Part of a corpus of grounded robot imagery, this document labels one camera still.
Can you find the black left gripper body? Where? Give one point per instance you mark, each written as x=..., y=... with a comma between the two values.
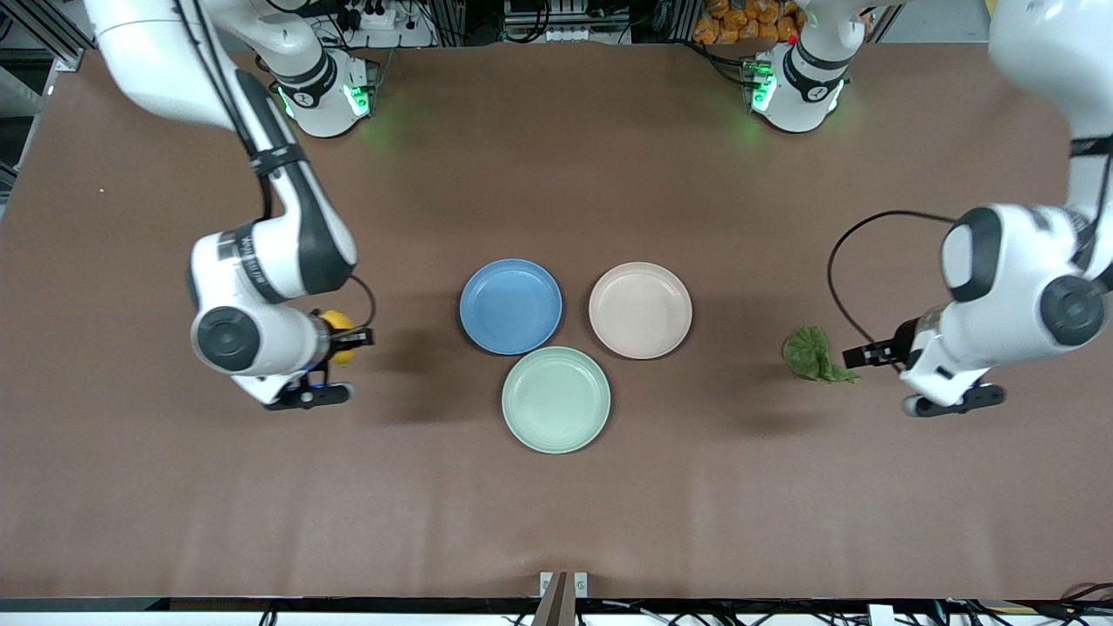
x=902, y=342

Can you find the yellow lemon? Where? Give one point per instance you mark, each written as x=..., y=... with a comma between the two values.
x=339, y=320

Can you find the green lettuce leaf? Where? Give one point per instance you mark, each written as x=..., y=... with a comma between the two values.
x=809, y=352

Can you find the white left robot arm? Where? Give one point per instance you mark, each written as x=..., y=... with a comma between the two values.
x=1009, y=287

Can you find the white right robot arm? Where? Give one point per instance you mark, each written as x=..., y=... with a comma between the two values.
x=278, y=261

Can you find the blue round plate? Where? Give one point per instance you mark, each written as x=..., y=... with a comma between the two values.
x=511, y=306

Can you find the pale green round plate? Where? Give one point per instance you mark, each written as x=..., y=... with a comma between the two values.
x=556, y=400

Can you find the beige round plate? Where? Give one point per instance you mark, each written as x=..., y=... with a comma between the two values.
x=641, y=310

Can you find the white power strip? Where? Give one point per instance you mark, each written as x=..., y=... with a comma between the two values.
x=383, y=22

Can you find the bag of orange items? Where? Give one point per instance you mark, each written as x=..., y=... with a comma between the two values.
x=743, y=19

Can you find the silver metal bracket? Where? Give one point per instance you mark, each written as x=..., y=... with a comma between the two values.
x=581, y=582

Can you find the brown camera mount bar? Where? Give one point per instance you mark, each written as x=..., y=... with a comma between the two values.
x=555, y=604

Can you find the aluminium frame profile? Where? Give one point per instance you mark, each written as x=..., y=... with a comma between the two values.
x=52, y=35

